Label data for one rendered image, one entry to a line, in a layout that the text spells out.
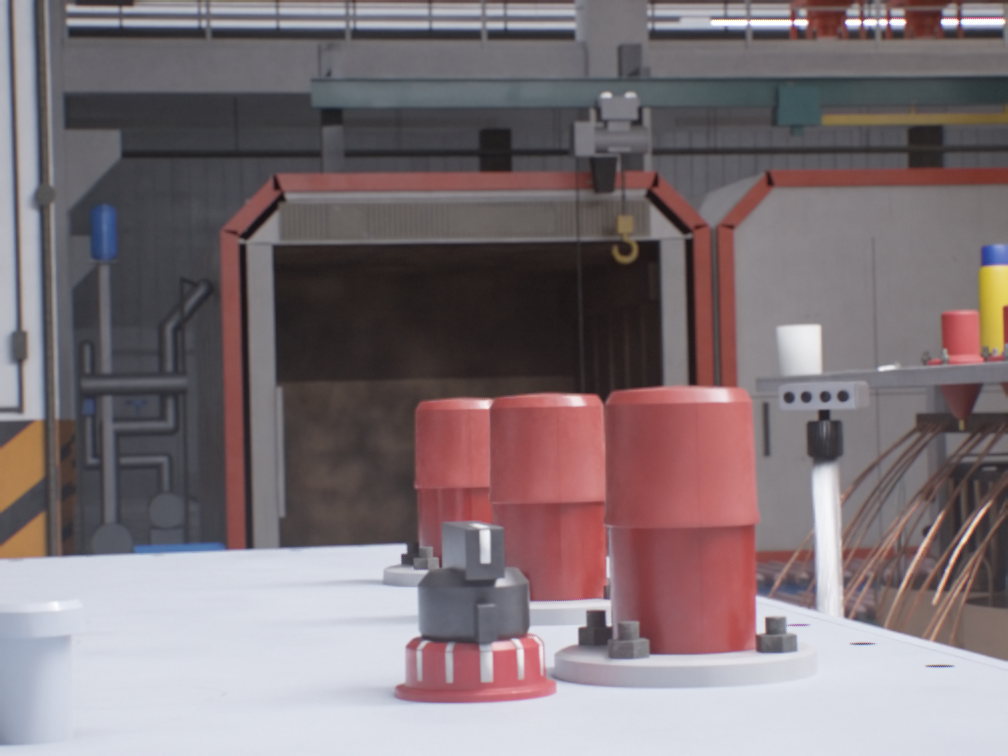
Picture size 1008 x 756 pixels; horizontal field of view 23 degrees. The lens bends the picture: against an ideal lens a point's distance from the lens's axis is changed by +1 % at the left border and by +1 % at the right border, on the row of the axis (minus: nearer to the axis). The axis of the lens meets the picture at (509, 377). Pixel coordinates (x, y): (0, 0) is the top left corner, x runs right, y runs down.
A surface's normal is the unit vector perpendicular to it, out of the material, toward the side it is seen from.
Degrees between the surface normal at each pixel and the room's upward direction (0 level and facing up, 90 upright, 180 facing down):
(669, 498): 89
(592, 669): 90
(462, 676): 88
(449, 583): 50
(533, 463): 89
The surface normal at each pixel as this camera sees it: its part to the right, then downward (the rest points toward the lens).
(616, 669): -0.53, 0.00
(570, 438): 0.40, -0.04
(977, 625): -0.97, 0.02
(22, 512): 0.18, -0.02
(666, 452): -0.26, -0.03
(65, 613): 0.78, -0.03
